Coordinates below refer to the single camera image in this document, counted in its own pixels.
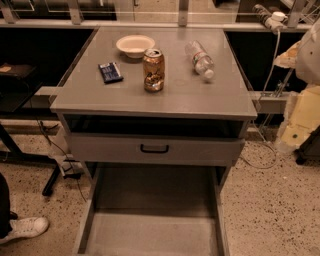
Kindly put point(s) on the black desk left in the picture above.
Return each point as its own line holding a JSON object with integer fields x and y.
{"x": 18, "y": 85}

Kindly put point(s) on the white sneaker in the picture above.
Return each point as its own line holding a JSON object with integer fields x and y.
{"x": 25, "y": 228}

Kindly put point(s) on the grey top drawer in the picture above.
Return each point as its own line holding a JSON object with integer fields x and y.
{"x": 155, "y": 149}

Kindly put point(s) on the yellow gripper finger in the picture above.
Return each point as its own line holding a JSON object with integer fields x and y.
{"x": 302, "y": 111}

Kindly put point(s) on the metal rail frame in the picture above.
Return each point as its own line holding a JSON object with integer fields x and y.
{"x": 229, "y": 15}

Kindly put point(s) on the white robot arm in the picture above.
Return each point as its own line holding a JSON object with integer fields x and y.
{"x": 302, "y": 111}

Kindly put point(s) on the orange soda can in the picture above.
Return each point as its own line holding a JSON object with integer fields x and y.
{"x": 154, "y": 70}

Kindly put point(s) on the open grey middle drawer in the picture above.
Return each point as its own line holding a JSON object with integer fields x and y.
{"x": 153, "y": 210}

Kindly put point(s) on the blue snack packet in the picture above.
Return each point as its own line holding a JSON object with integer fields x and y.
{"x": 110, "y": 72}

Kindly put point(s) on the white power strip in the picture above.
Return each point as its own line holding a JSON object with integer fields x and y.
{"x": 271, "y": 20}

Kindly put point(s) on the grey bracket block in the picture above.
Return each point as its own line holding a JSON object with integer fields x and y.
{"x": 269, "y": 104}

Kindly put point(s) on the white bowl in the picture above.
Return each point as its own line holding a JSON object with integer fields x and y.
{"x": 134, "y": 46}

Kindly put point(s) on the grey drawer cabinet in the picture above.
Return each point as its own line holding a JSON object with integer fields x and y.
{"x": 187, "y": 106}

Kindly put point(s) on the black trouser leg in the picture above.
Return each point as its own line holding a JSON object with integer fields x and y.
{"x": 5, "y": 227}

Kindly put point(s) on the clear plastic water bottle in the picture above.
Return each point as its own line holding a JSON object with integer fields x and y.
{"x": 202, "y": 62}

